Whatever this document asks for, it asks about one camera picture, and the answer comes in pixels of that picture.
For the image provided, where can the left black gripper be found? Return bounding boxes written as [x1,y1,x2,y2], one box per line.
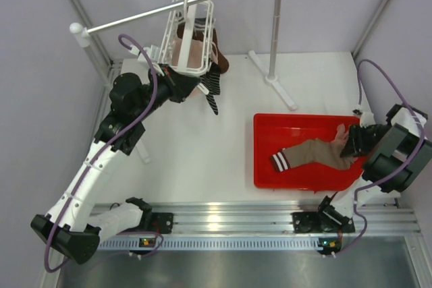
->
[133,63,200,121]

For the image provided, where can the white plastic clip hanger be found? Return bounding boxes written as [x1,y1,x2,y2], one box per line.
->
[157,0,214,78]

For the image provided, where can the taupe sock with striped cuff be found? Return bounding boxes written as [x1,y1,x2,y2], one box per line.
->
[269,139,356,173]

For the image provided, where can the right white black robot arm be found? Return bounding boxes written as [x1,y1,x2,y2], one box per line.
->
[315,105,431,233]

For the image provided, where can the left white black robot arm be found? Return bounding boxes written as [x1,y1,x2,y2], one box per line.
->
[30,65,200,265]

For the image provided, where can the pink sock in tray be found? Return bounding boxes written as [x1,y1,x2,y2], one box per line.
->
[330,124,349,149]

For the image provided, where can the black white striped sock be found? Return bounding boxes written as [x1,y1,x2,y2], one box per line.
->
[200,62,221,115]

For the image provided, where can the dark brown hanging sock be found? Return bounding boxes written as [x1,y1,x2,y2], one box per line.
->
[192,18,230,74]

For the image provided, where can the red plastic tray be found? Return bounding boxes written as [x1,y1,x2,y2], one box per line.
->
[253,113,365,192]

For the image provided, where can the white metal drying rack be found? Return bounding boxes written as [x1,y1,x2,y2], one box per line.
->
[69,0,298,164]

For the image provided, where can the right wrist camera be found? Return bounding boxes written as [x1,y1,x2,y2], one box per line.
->
[352,109,375,127]

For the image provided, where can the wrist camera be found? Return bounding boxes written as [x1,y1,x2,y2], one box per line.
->
[352,109,375,127]
[137,45,161,67]

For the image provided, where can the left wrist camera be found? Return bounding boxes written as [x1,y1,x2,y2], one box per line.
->
[137,45,161,67]

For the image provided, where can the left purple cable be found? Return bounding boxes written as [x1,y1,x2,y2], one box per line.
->
[44,34,165,274]

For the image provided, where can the purple cable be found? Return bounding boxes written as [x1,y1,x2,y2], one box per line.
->
[332,59,426,257]
[44,34,165,274]

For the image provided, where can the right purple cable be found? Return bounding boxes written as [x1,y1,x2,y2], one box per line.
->
[332,59,426,257]

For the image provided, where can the aluminium mounting rail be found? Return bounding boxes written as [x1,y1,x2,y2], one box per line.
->
[99,202,421,254]

